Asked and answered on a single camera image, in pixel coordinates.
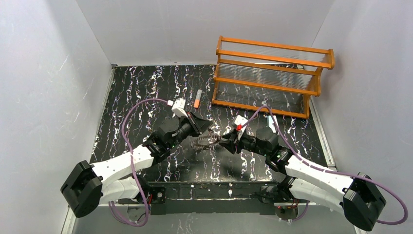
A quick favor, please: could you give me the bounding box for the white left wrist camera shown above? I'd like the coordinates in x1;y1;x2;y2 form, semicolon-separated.
171;98;188;117

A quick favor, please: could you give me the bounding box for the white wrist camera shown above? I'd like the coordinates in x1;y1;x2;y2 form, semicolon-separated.
234;115;248;140
171;98;188;117

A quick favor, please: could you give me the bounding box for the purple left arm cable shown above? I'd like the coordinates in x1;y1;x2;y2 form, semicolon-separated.
108;98;175;228

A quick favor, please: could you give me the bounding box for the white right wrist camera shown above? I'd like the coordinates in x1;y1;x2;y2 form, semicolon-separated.
234;115;248;140

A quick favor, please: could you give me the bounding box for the grey orange marker pen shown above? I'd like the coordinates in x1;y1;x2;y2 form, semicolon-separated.
193;89;203;109

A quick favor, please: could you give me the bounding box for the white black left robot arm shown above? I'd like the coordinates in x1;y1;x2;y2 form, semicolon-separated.
60;112;213;218

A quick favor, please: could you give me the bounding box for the orange wooden two-tier shelf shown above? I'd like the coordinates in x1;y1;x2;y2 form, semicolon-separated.
212;36;336;119

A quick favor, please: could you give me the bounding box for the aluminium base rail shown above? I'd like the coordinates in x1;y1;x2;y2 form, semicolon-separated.
61;184;367;234

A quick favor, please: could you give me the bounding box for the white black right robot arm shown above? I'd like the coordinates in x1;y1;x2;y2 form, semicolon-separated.
219;127;386;231

